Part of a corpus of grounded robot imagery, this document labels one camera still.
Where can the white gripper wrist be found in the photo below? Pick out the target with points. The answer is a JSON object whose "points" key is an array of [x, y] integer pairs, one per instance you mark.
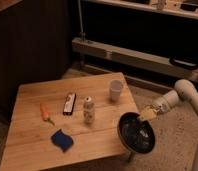
{"points": [[161, 105]]}

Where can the dark ceramic bowl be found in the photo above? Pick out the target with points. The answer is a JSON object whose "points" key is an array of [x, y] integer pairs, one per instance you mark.
{"points": [[136, 136]]}

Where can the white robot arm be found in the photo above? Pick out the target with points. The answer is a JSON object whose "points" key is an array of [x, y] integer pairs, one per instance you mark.
{"points": [[183, 90]]}

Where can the white plastic cup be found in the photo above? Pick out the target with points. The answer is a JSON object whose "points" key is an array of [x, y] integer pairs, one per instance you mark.
{"points": [[115, 89]]}

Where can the wooden table leg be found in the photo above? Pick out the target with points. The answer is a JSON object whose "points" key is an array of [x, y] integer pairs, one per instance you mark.
{"points": [[131, 157]]}

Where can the long wooden bench beam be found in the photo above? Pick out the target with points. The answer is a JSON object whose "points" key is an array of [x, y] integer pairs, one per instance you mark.
{"points": [[134, 58]]}

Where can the small white bottle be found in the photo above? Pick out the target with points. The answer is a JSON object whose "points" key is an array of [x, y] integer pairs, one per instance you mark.
{"points": [[88, 110]]}

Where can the black and white box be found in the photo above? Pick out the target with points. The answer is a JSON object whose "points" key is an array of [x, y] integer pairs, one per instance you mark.
{"points": [[69, 104]]}

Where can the blue sponge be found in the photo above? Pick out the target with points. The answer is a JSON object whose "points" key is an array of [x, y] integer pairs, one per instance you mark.
{"points": [[62, 140]]}

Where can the metal pole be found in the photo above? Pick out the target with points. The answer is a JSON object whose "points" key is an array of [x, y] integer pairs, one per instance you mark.
{"points": [[82, 33]]}

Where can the orange carrot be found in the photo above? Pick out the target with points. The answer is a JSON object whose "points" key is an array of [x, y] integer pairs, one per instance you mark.
{"points": [[45, 114]]}

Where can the upper wooden shelf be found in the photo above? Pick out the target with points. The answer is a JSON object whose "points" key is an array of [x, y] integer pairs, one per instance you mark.
{"points": [[168, 7]]}

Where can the black handle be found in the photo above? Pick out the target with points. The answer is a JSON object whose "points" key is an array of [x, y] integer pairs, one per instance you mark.
{"points": [[182, 64]]}

